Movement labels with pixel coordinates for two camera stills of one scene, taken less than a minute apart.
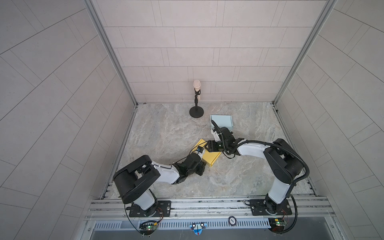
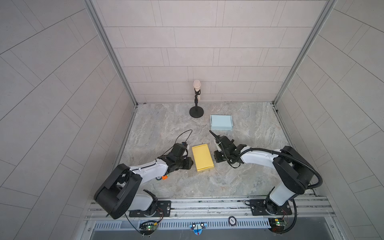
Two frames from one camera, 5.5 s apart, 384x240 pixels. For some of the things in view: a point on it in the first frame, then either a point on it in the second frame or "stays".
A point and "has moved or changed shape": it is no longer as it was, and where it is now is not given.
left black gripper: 201,167 to 188,162
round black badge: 232,221 stays
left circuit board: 148,226 stays
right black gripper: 211,146 to 216,157
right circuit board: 277,224 stays
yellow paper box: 209,157 has moved or changed shape
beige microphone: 197,85 stays
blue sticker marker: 198,228 stays
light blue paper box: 223,120 stays
